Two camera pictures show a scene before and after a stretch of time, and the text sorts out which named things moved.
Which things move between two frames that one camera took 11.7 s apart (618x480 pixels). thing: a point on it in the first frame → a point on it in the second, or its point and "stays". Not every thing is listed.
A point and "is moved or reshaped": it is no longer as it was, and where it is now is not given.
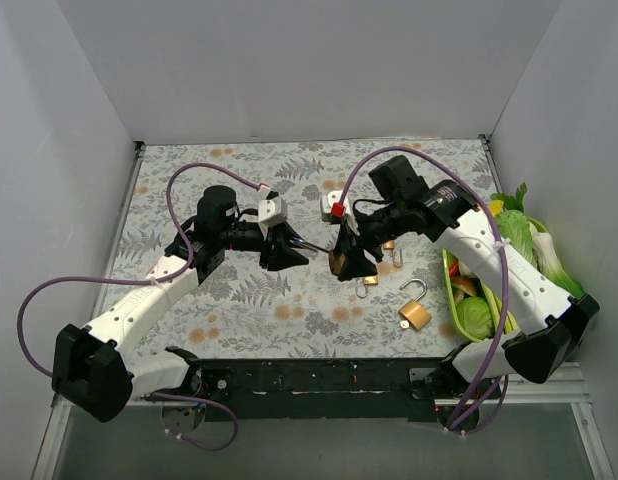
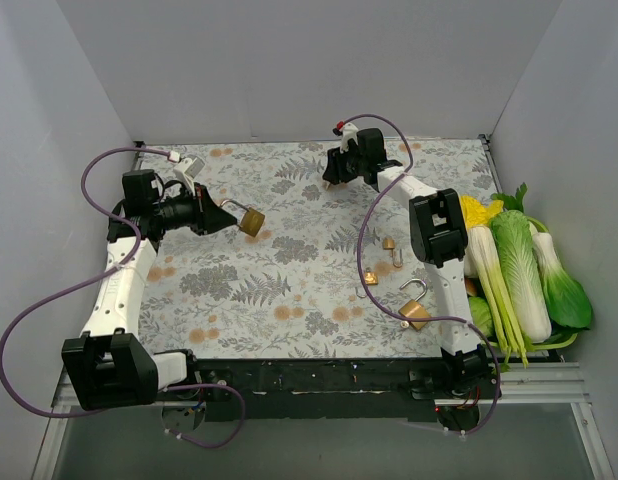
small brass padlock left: (369, 280) stays
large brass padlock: (417, 314) stays
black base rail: (367, 390) stays
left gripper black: (271, 247) → (203, 210)
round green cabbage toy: (476, 317) stays
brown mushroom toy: (461, 284) stays
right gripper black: (354, 240) → (337, 167)
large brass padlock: (336, 262) is moved or reshaped
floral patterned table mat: (400, 308) stays
